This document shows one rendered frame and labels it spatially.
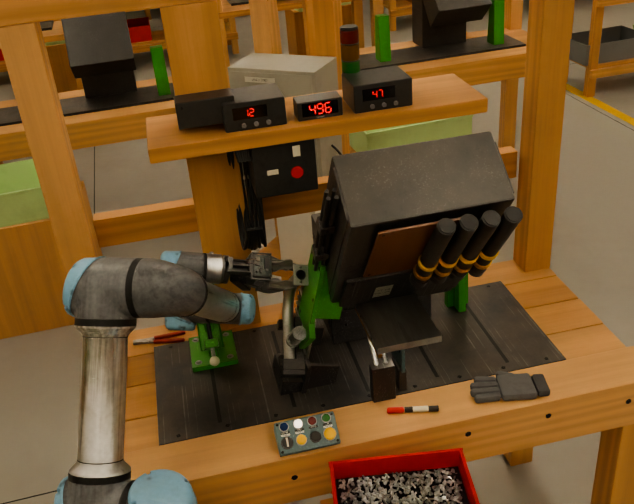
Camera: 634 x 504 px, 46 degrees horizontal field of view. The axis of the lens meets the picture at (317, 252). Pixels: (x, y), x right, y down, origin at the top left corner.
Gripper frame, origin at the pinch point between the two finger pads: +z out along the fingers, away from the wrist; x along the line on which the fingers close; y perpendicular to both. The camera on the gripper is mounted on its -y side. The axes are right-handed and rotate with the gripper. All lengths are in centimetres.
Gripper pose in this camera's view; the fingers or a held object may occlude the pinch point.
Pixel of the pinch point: (297, 276)
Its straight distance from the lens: 195.7
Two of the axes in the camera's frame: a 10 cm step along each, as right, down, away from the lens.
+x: -0.1, -9.6, 2.9
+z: 9.6, 0.7, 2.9
